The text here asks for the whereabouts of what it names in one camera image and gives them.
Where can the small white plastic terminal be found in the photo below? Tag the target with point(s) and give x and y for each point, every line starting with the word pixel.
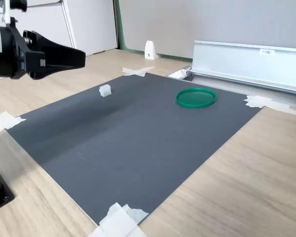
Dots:
pixel 105 90

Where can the round green lid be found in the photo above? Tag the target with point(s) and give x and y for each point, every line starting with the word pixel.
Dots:
pixel 196 98

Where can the white tape piece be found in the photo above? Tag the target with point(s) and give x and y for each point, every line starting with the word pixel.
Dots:
pixel 135 71
pixel 7 121
pixel 118 222
pixel 261 102

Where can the green partition edge trim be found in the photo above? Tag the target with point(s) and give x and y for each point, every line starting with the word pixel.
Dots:
pixel 122 32

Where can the dark grey mat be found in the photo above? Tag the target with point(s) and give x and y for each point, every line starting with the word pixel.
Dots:
pixel 128 148

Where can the small white bracket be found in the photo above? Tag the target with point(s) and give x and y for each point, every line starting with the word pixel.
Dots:
pixel 150 50

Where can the white label on duct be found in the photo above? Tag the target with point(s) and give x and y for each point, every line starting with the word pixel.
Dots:
pixel 267 52

